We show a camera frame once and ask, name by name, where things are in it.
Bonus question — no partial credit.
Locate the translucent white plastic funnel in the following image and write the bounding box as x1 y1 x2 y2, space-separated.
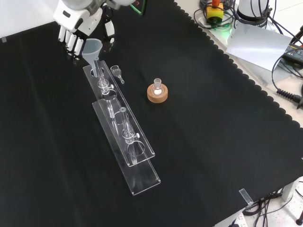
81 38 103 78

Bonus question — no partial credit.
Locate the black bench cloth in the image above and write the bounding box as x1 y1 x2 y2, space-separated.
0 0 303 227

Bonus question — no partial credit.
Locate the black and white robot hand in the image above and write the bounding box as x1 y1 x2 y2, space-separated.
52 0 116 66

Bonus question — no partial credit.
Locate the black cable with ribbed plug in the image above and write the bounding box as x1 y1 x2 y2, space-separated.
271 53 303 110

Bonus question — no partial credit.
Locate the green cable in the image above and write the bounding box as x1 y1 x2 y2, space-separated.
129 0 148 16

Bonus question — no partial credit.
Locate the black power supply box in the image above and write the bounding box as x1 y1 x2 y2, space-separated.
282 43 303 63

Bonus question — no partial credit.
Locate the clear glass weighing funnel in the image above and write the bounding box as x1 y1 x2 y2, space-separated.
109 65 125 84

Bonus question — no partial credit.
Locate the white power strip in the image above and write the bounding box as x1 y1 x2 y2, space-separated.
226 212 247 227

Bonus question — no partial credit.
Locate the clear tape strip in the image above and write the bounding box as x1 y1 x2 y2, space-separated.
239 188 254 206

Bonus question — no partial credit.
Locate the black cable bundle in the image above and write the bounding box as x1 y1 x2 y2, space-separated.
242 179 303 227

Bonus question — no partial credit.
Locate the yellow stop button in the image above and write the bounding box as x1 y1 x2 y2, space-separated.
206 0 224 25

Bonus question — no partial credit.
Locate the round-bottom glass flask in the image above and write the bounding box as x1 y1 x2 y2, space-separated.
152 78 164 96

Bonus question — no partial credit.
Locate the cork ring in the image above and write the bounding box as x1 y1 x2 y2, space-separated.
146 84 170 104

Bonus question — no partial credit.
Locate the pale board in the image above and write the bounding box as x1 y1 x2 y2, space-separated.
225 23 294 72

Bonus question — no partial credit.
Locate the clear acrylic funnel stand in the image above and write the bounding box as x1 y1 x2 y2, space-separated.
82 60 162 197

